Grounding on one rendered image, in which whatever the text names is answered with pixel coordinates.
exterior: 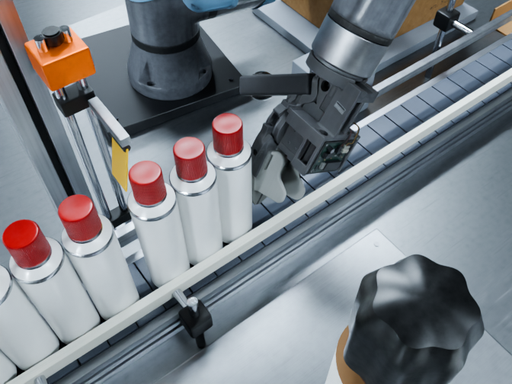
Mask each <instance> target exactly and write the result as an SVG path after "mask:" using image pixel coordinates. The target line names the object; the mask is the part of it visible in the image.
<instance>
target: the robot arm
mask: <svg viewBox="0 0 512 384"><path fill-rule="evenodd" d="M275 1H276V0H125V3H126V11H127V15H128V20H129V24H130V32H131V36H132V43H131V47H130V54H129V59H128V63H127V71H128V75H129V79H130V83H131V85H132V86H133V87H134V88H135V89H136V90H137V91H138V92H139V93H140V94H142V95H144V96H146V97H148V98H152V99H156V100H160V101H175V100H180V99H184V98H188V97H190V96H193V95H195V94H197V93H198V92H200V91H202V90H203V89H204V88H205V87H206V86H207V85H208V84H209V82H210V79H211V77H212V61H211V58H210V55H209V53H208V50H207V48H206V46H205V44H204V42H203V39H202V37H201V36H200V21H205V20H208V19H211V18H217V17H221V16H224V15H228V14H234V13H237V12H240V11H246V10H249V9H252V10H254V9H258V8H260V7H262V6H263V5H268V4H270V3H273V2H275ZM415 2H416V0H334V1H333V2H332V4H331V7H330V8H329V10H328V13H327V14H326V16H325V19H324V20H323V22H322V25H321V27H320V28H319V30H318V33H317V34H316V36H315V39H314V40H313V42H312V50H311V51H310V53H309V55H308V57H307V59H306V65H307V66H308V67H309V68H310V69H311V70H312V71H313V72H314V73H296V74H276V75H272V74H270V73H269V72H265V71H259V72H256V73H254V74H252V75H243V76H241V77H240V84H239V92H240V94H241V95H251V96H252V97H253V98H255V99H257V100H259V101H265V100H267V99H269V98H272V96H287V97H286V99H283V100H282V102H281V103H279V104H278V105H277V106H276V107H275V108H274V109H273V111H272V112H271V114H270V116H269V117H268V118H267V120H266V122H264V123H263V125H262V127H261V131H260V132H259V134H258V135H257V136H256V138H255V140H254V142H253V144H252V147H251V150H252V155H251V173H252V203H253V204H254V205H256V204H260V203H261V202H262V201H263V200H264V199H266V198H267V197H269V198H270V199H272V200H273V201H275V202H277V203H282V202H283V201H284V200H285V197H286V195H287V196H289V197H291V198H293V199H294V200H299V199H301V198H302V197H303V196H304V194H305V192H306V189H305V186H304V184H303V182H302V179H301V177H300V174H301V175H302V176H306V174H318V173H323V172H330V171H336V170H337V171H340V170H341V169H342V167H343V166H344V163H345V162H346V161H347V159H348V157H349V156H350V154H351V153H352V151H353V149H354V147H355V145H356V144H357V142H358V141H359V139H360V137H361V136H360V135H358V134H359V132H360V127H359V126H358V125H357V124H356V123H354V121H355V119H356V117H357V115H358V113H359V112H360V110H361V108H362V107H363V105H364V103H373V102H374V101H375V99H376V97H377V95H378V94H379V92H378V91H377V90H376V89H374V88H373V87H371V86H370V85H369V84H367V81H368V78H370V77H372V76H373V73H374V72H375V71H376V68H377V67H378V65H379V64H380V62H381V60H382V58H383V57H384V55H385V54H386V51H387V49H388V48H389V46H390V45H391V43H392V41H393V40H394V38H395V36H396V34H397V33H398V31H399V29H400V27H401V26H402V24H403V22H404V21H405V19H406V17H407V16H408V13H409V12H410V10H411V8H412V7H413V5H414V3H415ZM353 123H354V124H355V125H356V126H357V128H358V130H357V133H356V132H355V131H353V130H352V129H351V128H350V127H351V125H352V124H353ZM277 146H278V148H277ZM276 149H277V150H276Z"/></svg>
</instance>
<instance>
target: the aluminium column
mask: <svg viewBox="0 0 512 384"><path fill-rule="evenodd" d="M28 41H29V39H28V37H27V34H26V32H25V29H24V26H23V24H22V22H21V19H20V17H19V14H18V11H17V9H16V7H15V5H14V2H13V0H0V104H1V106H2V107H3V109H4V111H5V113H6V115H7V117H8V119H9V121H10V123H11V125H12V127H13V129H14V131H15V133H16V135H17V137H18V139H19V141H20V143H21V145H22V146H23V148H24V151H25V152H26V154H27V157H28V158H29V160H30V163H31V164H32V166H33V168H34V170H35V172H36V174H37V177H38V178H39V179H40V182H41V184H42V185H43V188H44V190H45V191H46V194H47V196H48V197H49V199H50V202H51V204H52V205H53V208H54V210H55V211H56V214H57V216H59V215H58V208H59V205H60V204H61V202H63V201H64V199H65V198H67V197H70V196H72V195H76V194H81V195H85V196H87V197H90V198H91V200H92V201H93V198H92V196H91V193H90V190H89V189H88V185H87V183H86V181H85V178H84V175H83V174H82V170H81V168H80V166H79V163H78V160H77V158H76V156H75V153H74V151H73V149H72V146H71V143H70V141H69V138H68V136H67V134H66V131H65V128H64V126H63V124H62V121H61V119H60V116H59V113H58V111H57V109H56V105H55V104H54V101H53V98H52V96H51V94H50V91H49V89H48V87H47V86H46V84H45V83H44V82H43V80H42V79H41V77H40V76H39V75H38V74H37V72H36V71H35V70H34V68H33V66H32V64H31V61H30V59H29V56H28V54H27V51H26V49H25V47H24V44H25V43H26V42H28ZM93 203H94V201H93ZM94 206H95V204H94ZM95 209H96V210H97V208H96V206H95ZM97 213H98V210H97Z"/></svg>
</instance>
